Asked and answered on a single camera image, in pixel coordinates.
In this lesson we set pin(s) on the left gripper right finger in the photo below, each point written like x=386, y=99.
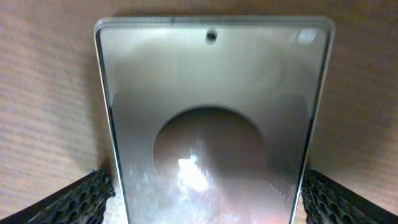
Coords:
x=326, y=201

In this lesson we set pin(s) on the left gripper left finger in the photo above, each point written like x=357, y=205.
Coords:
x=82, y=202

